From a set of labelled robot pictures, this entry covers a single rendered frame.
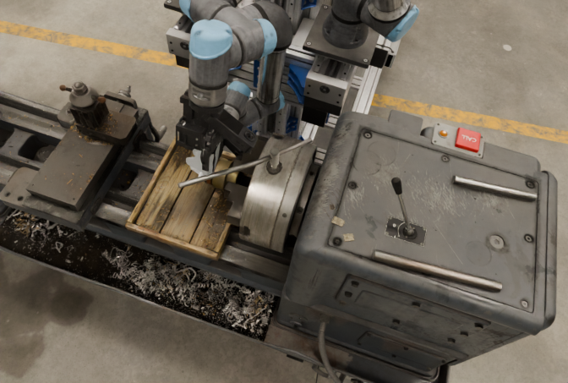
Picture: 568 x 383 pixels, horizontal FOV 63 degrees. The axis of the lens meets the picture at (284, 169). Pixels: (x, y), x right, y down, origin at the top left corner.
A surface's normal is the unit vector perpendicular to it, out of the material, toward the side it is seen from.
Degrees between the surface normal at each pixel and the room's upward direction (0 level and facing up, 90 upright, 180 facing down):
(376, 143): 0
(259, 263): 0
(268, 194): 33
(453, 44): 0
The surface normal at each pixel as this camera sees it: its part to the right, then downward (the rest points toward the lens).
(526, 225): 0.07, -0.52
